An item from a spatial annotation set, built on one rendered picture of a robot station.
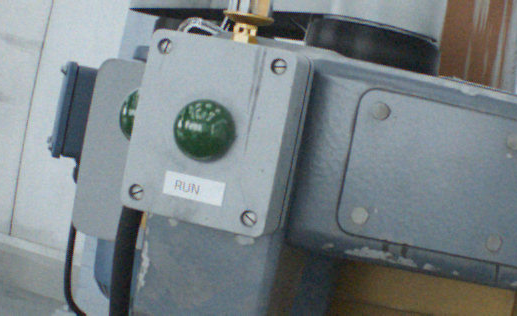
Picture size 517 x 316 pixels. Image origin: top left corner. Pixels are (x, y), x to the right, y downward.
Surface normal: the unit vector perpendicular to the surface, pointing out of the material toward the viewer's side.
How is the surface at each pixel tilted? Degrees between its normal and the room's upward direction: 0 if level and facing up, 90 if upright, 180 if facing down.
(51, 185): 90
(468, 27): 90
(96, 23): 90
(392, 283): 90
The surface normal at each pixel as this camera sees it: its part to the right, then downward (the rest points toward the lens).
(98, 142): -0.23, 0.00
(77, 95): 0.21, 0.09
